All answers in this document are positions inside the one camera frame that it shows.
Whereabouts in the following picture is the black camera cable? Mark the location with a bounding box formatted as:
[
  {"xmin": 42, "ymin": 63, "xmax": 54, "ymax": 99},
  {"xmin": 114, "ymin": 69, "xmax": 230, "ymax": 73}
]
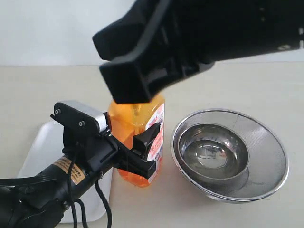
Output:
[{"xmin": 64, "ymin": 152, "xmax": 113, "ymax": 228}]

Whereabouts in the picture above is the white rectangular plastic tray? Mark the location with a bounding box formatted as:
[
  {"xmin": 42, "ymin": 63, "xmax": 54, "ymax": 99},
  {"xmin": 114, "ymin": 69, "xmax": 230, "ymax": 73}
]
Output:
[{"xmin": 18, "ymin": 120, "xmax": 106, "ymax": 222}]

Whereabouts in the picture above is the stainless steel mesh colander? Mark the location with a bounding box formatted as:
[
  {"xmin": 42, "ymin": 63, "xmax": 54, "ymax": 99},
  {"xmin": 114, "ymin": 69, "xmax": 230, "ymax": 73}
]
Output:
[{"xmin": 171, "ymin": 109, "xmax": 289, "ymax": 203}]

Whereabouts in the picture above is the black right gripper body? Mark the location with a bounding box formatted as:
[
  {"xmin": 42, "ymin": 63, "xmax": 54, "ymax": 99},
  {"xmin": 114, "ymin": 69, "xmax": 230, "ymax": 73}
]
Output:
[{"xmin": 140, "ymin": 0, "xmax": 304, "ymax": 81}]

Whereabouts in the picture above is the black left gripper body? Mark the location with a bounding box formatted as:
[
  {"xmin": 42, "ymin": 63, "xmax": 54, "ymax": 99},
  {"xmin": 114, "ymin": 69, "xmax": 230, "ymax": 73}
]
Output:
[{"xmin": 83, "ymin": 134, "xmax": 132, "ymax": 177}]

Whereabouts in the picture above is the stainless steel bowl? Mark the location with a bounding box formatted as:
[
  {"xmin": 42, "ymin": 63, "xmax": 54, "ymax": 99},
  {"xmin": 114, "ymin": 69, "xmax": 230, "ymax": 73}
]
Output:
[{"xmin": 174, "ymin": 123, "xmax": 250, "ymax": 186}]

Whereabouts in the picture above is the orange dish soap pump bottle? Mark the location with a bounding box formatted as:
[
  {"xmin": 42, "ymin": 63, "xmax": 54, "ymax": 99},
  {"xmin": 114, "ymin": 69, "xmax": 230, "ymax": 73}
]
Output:
[{"xmin": 108, "ymin": 94, "xmax": 165, "ymax": 188}]

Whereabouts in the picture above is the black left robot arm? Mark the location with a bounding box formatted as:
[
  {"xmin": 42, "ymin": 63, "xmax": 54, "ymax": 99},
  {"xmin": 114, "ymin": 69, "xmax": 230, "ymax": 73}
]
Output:
[{"xmin": 0, "ymin": 123, "xmax": 160, "ymax": 228}]

